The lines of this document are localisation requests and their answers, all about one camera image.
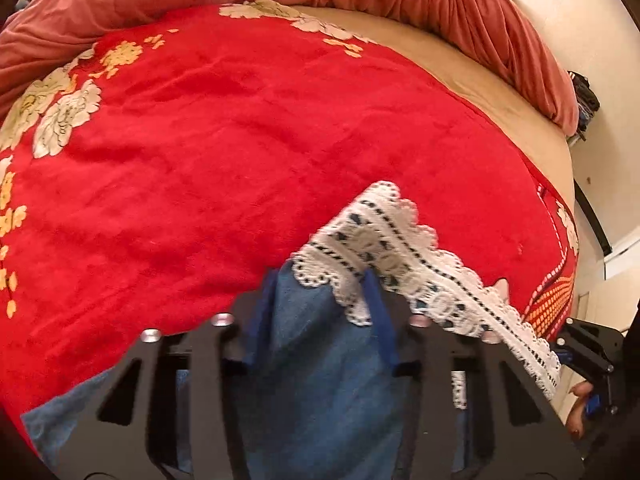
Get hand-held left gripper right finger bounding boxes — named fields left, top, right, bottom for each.
left=362, top=267, right=586, bottom=480

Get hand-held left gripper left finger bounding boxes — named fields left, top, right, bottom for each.
left=52, top=267, right=281, bottom=480

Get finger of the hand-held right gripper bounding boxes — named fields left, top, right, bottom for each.
left=585, top=375, right=618, bottom=421
left=550, top=317, right=626, bottom=378

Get blue pants with lace trim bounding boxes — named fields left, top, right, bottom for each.
left=22, top=180, right=561, bottom=480

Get person's right hand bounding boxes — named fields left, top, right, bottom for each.
left=566, top=381, right=595, bottom=442

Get black bar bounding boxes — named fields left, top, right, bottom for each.
left=574, top=180, right=613, bottom=256

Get red floral blanket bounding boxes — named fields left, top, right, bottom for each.
left=0, top=7, right=581, bottom=441

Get dark bag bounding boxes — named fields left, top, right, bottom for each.
left=570, top=71, right=601, bottom=136

